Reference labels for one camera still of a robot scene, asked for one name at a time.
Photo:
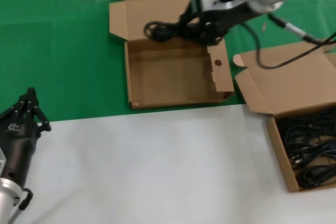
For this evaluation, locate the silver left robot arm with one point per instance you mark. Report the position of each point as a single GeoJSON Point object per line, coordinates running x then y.
{"type": "Point", "coordinates": [6, 200]}

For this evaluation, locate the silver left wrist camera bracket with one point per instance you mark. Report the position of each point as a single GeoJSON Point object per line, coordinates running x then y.
{"type": "Point", "coordinates": [2, 161]}

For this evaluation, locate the small wooden stick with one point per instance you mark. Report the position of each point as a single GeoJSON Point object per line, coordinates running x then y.
{"type": "Point", "coordinates": [264, 27]}

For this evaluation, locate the open cardboard box with holes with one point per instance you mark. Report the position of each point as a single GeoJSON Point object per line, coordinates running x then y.
{"type": "Point", "coordinates": [168, 77]}

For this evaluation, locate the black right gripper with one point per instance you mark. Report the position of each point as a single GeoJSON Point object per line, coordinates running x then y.
{"type": "Point", "coordinates": [231, 16]}

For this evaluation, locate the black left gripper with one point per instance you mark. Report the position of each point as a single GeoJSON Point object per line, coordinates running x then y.
{"type": "Point", "coordinates": [18, 142]}

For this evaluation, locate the green felt table cloth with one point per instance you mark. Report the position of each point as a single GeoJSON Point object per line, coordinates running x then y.
{"type": "Point", "coordinates": [52, 51]}

